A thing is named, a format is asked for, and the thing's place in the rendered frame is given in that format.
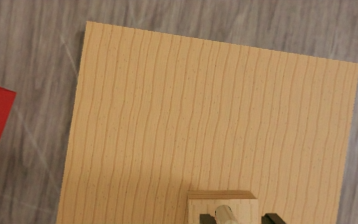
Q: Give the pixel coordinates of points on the wooden dowel pin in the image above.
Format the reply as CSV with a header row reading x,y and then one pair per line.
x,y
225,216

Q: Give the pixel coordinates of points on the tan wooden bench board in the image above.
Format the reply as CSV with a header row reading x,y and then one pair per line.
x,y
157,115

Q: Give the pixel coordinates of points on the small light wooden block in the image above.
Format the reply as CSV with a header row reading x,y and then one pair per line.
x,y
242,203

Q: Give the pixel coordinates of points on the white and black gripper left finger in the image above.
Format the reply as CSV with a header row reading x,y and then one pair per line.
x,y
206,219

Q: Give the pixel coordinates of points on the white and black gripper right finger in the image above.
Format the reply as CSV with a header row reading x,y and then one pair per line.
x,y
272,218

